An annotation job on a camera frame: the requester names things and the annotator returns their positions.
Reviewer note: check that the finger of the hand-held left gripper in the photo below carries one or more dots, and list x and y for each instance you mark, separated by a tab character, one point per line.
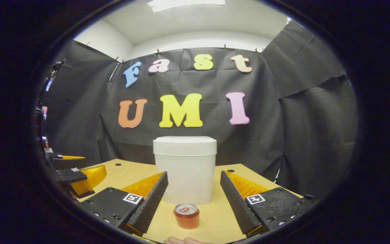
64	162
86	179

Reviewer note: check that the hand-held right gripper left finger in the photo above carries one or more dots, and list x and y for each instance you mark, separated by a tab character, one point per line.
154	200

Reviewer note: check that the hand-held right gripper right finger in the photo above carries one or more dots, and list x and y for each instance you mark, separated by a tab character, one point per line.
235	203

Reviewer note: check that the red pop can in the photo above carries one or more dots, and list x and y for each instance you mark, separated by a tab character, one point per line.
186	218

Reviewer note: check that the white desktop garbage bin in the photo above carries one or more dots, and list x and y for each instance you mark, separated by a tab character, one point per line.
188	169

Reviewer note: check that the wooden desktop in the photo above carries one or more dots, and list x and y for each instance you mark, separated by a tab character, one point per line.
212	220

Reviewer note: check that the black backdrop cloth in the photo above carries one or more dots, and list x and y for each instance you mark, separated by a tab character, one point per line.
283	135

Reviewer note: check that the ceiling light panel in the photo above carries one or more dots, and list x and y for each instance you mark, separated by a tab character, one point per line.
188	4

